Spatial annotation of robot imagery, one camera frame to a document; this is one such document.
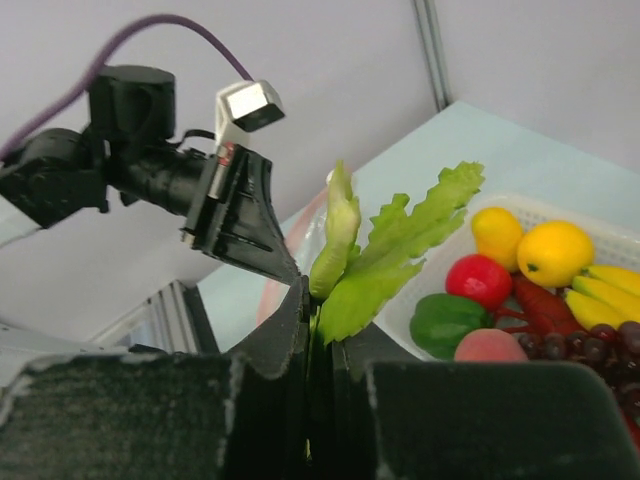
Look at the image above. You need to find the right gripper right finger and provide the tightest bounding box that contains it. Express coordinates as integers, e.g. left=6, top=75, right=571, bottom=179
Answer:
left=332, top=326, right=639, bottom=479

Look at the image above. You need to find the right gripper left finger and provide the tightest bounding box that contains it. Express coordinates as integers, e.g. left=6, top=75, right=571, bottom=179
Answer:
left=1, top=278, right=309, bottom=479

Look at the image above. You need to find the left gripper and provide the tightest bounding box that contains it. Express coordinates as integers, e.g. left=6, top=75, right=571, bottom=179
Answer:
left=182, top=142, right=300, bottom=285

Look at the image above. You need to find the white green celery stalk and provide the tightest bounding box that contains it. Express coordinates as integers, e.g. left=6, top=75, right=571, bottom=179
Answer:
left=305, top=159, right=486, bottom=461

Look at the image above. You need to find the pink peach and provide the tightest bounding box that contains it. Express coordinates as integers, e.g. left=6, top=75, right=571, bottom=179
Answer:
left=454, top=329, right=528, bottom=363

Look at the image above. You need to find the purple grape bunch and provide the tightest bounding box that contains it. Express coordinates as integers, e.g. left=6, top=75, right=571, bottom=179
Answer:
left=517, top=321, right=639, bottom=427

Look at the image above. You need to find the yellow banana bunch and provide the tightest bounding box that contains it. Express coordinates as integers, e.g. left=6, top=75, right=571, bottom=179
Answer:
left=564, top=265, right=639, bottom=330

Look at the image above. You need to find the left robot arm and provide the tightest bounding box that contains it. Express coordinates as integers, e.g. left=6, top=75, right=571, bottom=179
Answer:
left=1, top=65, right=299, bottom=285

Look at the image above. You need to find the green bell pepper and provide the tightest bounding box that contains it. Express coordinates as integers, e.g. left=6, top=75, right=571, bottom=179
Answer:
left=409, top=293, right=493, bottom=360

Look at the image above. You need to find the red tomato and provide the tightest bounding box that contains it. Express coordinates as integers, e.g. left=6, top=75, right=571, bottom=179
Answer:
left=445, top=254, right=513, bottom=311

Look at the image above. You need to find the red crayfish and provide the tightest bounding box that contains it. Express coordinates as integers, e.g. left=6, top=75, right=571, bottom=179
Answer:
left=493, top=274, right=585, bottom=337

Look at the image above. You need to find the yellow lemon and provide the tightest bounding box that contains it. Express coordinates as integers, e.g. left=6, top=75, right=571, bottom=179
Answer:
left=471, top=207, right=524, bottom=273

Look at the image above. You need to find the yellow orange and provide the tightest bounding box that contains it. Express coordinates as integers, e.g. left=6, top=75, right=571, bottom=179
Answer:
left=516, top=220, right=595, bottom=288

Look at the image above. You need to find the white plastic basket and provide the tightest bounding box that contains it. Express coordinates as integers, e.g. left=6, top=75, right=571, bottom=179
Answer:
left=374, top=193, right=639, bottom=361

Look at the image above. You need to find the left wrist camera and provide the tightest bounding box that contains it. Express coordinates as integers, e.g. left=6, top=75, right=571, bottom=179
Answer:
left=214, top=79, right=285, bottom=148

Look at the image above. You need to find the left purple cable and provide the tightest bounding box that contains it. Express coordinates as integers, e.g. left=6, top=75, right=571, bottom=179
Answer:
left=0, top=14, right=255, bottom=161

